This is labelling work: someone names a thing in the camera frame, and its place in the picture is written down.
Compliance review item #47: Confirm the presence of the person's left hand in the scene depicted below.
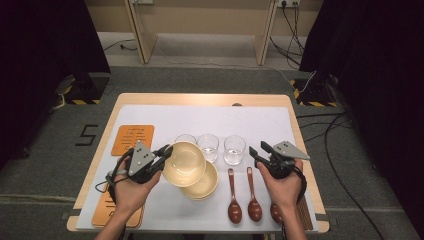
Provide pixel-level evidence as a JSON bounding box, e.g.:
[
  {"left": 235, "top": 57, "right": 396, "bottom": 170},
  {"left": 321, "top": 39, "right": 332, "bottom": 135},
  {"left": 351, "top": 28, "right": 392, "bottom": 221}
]
[{"left": 114, "top": 156, "right": 163, "bottom": 215}]

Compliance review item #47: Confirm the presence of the clear drinking glass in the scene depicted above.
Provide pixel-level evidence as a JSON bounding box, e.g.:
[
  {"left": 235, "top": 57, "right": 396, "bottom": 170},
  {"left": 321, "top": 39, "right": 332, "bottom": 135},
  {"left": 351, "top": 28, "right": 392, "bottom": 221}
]
[
  {"left": 223, "top": 134, "right": 247, "bottom": 166},
  {"left": 196, "top": 133, "right": 220, "bottom": 163},
  {"left": 174, "top": 133, "right": 198, "bottom": 145}
]

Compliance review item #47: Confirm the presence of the person's right hand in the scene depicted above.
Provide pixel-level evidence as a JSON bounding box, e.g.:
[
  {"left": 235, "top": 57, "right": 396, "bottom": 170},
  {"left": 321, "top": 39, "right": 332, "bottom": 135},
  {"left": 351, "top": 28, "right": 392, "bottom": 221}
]
[{"left": 256, "top": 159, "right": 304, "bottom": 213}]

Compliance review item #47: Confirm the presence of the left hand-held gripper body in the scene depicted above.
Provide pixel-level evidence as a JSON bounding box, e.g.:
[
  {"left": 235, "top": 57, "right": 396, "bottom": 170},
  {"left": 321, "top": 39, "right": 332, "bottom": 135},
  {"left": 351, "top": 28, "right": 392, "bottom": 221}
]
[{"left": 127, "top": 139, "right": 165, "bottom": 185}]

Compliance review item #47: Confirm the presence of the carved wooden coaster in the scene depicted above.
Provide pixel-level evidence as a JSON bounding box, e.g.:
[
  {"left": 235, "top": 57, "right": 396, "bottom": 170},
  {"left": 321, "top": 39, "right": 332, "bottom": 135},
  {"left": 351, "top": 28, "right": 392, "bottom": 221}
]
[
  {"left": 91, "top": 191, "right": 145, "bottom": 229},
  {"left": 110, "top": 124, "right": 155, "bottom": 157}
]

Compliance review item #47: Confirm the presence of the brown wooden spoon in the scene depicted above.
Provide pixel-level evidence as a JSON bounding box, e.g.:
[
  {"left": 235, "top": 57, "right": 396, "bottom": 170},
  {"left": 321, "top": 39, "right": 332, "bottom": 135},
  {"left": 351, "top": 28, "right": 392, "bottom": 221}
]
[
  {"left": 227, "top": 168, "right": 243, "bottom": 225},
  {"left": 269, "top": 202, "right": 284, "bottom": 225},
  {"left": 246, "top": 167, "right": 263, "bottom": 223}
]

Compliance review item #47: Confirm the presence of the cream bowl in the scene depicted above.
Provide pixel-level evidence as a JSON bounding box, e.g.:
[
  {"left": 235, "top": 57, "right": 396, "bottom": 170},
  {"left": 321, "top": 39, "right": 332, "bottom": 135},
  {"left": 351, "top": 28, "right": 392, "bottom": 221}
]
[
  {"left": 162, "top": 140, "right": 207, "bottom": 188},
  {"left": 179, "top": 159, "right": 220, "bottom": 201}
]

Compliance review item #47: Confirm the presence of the bundle of black wall cables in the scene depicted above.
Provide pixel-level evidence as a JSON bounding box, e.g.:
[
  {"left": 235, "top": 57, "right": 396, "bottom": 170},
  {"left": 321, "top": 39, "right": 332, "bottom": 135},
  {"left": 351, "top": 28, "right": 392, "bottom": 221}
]
[{"left": 269, "top": 0, "right": 306, "bottom": 67}]

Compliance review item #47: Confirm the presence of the long black floor cable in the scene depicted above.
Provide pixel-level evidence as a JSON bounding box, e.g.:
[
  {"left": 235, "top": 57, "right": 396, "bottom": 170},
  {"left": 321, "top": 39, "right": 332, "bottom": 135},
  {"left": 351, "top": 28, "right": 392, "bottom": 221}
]
[{"left": 323, "top": 111, "right": 388, "bottom": 240}]

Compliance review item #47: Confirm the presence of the beige wooden desk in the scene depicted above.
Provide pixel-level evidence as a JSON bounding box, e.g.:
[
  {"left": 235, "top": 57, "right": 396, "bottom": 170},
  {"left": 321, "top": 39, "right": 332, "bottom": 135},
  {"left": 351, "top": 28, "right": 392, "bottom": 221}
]
[{"left": 123, "top": 0, "right": 278, "bottom": 66}]

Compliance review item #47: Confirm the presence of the thin black floor cable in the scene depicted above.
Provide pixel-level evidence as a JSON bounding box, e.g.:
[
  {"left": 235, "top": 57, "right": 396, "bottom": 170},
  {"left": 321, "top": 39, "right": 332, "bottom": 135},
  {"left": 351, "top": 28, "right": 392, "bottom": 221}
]
[{"left": 103, "top": 39, "right": 138, "bottom": 52}]

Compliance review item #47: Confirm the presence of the black stand base striped tape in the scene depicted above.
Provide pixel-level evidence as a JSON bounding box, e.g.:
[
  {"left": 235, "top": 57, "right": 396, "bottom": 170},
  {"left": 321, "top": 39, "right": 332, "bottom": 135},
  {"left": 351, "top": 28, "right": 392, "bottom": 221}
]
[
  {"left": 289, "top": 71, "right": 338, "bottom": 108},
  {"left": 53, "top": 73, "right": 110, "bottom": 106}
]

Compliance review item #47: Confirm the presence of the black curtain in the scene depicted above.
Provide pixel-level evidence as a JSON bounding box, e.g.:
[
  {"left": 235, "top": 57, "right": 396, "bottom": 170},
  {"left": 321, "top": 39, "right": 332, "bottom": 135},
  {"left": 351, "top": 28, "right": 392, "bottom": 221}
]
[
  {"left": 0, "top": 0, "right": 112, "bottom": 168},
  {"left": 298, "top": 0, "right": 424, "bottom": 231}
]

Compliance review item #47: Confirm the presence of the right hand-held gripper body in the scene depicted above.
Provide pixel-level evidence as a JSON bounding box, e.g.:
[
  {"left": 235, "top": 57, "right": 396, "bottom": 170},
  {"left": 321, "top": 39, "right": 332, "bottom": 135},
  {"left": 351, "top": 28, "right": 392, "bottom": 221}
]
[{"left": 262, "top": 140, "right": 311, "bottom": 180}]

